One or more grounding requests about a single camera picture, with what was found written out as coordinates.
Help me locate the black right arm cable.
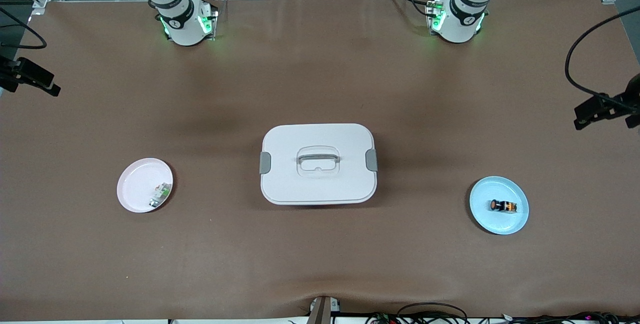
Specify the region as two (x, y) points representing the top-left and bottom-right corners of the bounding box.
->
(0, 7), (48, 50)

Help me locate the metal bracket at table edge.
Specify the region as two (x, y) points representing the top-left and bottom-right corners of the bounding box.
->
(307, 296), (342, 324)

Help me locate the green white battery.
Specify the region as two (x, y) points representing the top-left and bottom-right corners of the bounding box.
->
(149, 182), (172, 209)

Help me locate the light pink round plate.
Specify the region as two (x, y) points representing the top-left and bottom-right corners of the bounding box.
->
(116, 157), (174, 214)

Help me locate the black cable loop with connectors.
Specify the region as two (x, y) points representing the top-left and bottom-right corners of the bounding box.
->
(365, 302), (471, 324)

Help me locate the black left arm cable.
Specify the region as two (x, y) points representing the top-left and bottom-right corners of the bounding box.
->
(564, 5), (640, 104)

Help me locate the white lidded storage box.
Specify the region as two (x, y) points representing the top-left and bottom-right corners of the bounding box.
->
(259, 123), (379, 206)

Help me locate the light blue round plate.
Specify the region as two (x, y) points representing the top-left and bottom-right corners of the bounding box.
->
(469, 176), (530, 236)

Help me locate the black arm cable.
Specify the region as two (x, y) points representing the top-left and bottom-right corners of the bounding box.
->
(564, 5), (640, 104)
(0, 7), (48, 50)

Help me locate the black cable bundle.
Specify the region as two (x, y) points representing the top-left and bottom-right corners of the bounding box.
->
(500, 311), (640, 324)

